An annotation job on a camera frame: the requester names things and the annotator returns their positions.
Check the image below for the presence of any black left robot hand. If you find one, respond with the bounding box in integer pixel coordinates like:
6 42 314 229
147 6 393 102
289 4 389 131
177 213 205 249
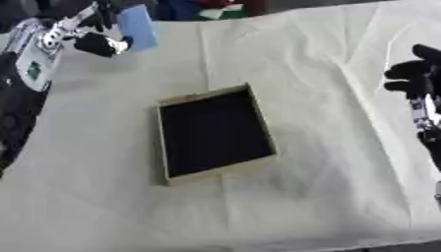
70 0 137 59

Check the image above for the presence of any dark red cylinder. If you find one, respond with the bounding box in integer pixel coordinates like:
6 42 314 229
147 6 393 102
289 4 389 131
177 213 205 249
242 0 271 18

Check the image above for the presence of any light blue rectangular block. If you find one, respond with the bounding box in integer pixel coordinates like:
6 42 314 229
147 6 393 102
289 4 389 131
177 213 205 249
115 3 160 53

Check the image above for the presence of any dark blue bag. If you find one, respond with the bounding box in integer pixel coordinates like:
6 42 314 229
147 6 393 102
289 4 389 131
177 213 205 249
157 0 204 22

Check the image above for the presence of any white and green package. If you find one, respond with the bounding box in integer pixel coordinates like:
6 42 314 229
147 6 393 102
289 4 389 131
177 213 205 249
196 3 250 21

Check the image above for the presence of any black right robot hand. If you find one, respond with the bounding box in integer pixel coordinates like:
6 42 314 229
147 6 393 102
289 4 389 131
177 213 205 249
382 43 441 100

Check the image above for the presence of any tan cardboard box black inside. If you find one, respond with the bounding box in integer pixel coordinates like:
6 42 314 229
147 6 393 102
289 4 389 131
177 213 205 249
153 82 282 187

